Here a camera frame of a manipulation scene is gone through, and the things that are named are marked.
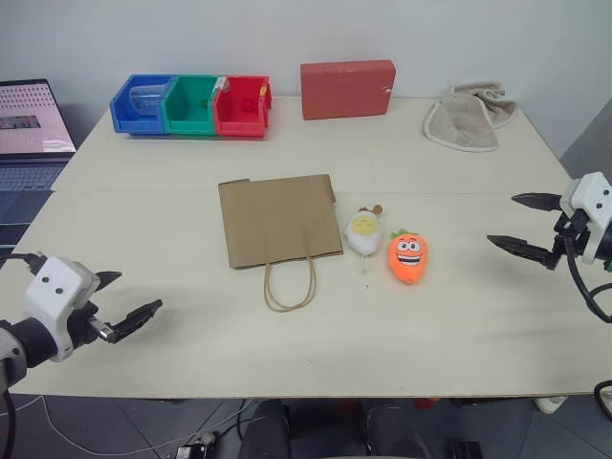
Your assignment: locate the orange carrot plush toy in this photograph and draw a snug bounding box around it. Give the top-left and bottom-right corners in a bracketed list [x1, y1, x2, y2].
[386, 228, 430, 286]

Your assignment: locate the red rectangular brick block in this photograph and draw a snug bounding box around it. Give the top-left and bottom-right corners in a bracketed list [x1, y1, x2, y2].
[299, 58, 399, 121]

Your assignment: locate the green plastic storage bin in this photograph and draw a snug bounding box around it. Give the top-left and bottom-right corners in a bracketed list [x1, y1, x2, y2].
[160, 75, 228, 137]

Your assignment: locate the dark rounded shape under table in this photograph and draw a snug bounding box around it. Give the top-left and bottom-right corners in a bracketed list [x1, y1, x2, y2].
[237, 398, 294, 459]

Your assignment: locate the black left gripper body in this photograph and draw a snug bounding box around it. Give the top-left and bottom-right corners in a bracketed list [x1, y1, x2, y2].
[65, 301, 119, 351]

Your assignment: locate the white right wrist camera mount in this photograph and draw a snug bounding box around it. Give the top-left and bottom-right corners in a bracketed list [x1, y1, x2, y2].
[559, 172, 612, 265]

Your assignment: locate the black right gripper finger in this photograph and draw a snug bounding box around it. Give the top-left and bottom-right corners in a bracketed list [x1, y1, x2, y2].
[486, 233, 559, 273]
[511, 191, 563, 214]

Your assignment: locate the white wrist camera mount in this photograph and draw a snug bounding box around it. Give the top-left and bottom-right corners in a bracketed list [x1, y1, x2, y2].
[23, 256, 98, 363]
[559, 172, 612, 265]

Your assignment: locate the white plush toy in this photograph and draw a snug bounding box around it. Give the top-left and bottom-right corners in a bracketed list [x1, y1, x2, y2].
[342, 204, 386, 274]

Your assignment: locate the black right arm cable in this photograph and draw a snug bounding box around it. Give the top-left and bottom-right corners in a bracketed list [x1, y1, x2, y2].
[563, 232, 612, 324]

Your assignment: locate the beige folded towel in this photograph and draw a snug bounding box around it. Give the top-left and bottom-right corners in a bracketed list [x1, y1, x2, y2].
[423, 81, 520, 154]

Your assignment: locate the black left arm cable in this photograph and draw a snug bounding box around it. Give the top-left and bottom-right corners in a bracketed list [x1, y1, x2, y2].
[0, 251, 45, 276]

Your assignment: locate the open laptop computer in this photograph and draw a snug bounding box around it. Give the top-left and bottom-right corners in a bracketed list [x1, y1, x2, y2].
[0, 77, 78, 251]

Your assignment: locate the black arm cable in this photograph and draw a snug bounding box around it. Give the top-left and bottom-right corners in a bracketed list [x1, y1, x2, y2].
[0, 251, 45, 276]
[563, 232, 612, 324]

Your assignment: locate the clear plastic cup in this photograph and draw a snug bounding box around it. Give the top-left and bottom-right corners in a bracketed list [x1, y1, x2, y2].
[127, 83, 168, 119]

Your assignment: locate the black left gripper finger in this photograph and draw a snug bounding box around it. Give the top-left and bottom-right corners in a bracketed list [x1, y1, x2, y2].
[111, 299, 164, 342]
[95, 270, 123, 292]

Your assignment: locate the red plastic storage bin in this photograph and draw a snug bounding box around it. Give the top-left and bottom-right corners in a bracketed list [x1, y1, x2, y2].
[212, 75, 275, 142]

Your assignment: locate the brown paper bag with handles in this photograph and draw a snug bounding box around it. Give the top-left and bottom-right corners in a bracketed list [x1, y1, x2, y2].
[217, 173, 346, 314]

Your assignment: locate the blue plastic storage bin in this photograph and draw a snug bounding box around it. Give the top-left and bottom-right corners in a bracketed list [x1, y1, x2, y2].
[109, 74, 176, 139]

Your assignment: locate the white floor cable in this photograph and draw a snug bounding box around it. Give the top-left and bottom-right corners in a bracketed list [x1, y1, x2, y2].
[39, 395, 159, 455]

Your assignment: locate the white object under table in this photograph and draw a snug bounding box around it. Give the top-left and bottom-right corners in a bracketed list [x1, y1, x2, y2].
[534, 396, 569, 415]

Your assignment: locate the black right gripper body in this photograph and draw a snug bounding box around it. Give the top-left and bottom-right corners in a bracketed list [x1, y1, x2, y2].
[546, 208, 588, 271]

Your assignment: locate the black power plug device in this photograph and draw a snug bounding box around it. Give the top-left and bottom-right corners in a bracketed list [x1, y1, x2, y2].
[175, 430, 223, 459]

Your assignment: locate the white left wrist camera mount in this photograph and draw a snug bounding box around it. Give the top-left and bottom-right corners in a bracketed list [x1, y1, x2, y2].
[23, 256, 98, 363]

